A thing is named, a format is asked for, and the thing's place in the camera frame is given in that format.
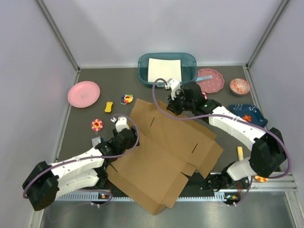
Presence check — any wooden stick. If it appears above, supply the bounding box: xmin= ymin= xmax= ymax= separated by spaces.
xmin=237 ymin=146 xmax=244 ymax=161

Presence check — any rainbow flower toy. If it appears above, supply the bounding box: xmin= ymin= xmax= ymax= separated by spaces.
xmin=121 ymin=94 xmax=133 ymax=105

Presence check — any teal plastic bin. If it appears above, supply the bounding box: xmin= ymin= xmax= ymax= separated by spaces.
xmin=137 ymin=52 xmax=198 ymax=87

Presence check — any small orange toy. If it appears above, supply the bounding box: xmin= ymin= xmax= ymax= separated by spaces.
xmin=242 ymin=115 xmax=252 ymax=122

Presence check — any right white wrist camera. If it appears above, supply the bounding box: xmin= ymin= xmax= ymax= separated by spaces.
xmin=165 ymin=78 xmax=181 ymax=100

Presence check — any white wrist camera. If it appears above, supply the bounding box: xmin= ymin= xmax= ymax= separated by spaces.
xmin=165 ymin=78 xmax=181 ymax=100
xmin=111 ymin=116 xmax=130 ymax=133

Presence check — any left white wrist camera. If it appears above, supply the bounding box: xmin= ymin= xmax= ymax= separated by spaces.
xmin=111 ymin=116 xmax=130 ymax=133

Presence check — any yellow bone toy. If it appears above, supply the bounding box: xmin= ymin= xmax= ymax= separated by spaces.
xmin=104 ymin=101 xmax=113 ymax=113

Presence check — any grey slotted cable duct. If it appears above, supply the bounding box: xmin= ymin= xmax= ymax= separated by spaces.
xmin=57 ymin=191 xmax=240 ymax=202

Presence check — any orange flower toy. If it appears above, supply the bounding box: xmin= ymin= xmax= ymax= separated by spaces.
xmin=254 ymin=175 xmax=268 ymax=182

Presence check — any blue packaged item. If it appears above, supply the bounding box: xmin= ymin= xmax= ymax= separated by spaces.
xmin=91 ymin=136 xmax=103 ymax=147

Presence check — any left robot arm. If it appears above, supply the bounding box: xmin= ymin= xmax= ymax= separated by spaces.
xmin=22 ymin=127 xmax=140 ymax=211

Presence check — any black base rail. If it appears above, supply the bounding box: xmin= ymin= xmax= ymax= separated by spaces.
xmin=104 ymin=172 xmax=252 ymax=197

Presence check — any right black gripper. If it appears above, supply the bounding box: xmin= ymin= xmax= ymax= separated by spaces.
xmin=166 ymin=90 xmax=195 ymax=116

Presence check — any light blue marker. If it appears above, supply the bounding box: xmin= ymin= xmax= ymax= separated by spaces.
xmin=196 ymin=75 xmax=213 ymax=82

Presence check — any dark blue leaf dish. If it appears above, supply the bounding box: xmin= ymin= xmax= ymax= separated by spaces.
xmin=228 ymin=104 xmax=268 ymax=127

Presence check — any red patterned bowl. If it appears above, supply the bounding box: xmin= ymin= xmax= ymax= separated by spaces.
xmin=229 ymin=78 xmax=251 ymax=96

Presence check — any pink round plate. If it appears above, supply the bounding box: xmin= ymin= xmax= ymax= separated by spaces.
xmin=67 ymin=81 xmax=100 ymax=108

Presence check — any white paper sheet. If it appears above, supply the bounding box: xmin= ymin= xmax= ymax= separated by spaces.
xmin=148 ymin=58 xmax=182 ymax=82

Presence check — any pink dotted plate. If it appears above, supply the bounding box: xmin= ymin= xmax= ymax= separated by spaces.
xmin=196 ymin=68 xmax=225 ymax=94

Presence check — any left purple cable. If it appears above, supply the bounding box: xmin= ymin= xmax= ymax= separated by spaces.
xmin=22 ymin=114 xmax=140 ymax=199

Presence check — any brown cardboard box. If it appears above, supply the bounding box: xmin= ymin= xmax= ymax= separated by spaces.
xmin=106 ymin=99 xmax=223 ymax=215

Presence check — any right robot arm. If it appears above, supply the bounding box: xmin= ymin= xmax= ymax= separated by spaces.
xmin=165 ymin=79 xmax=287 ymax=188

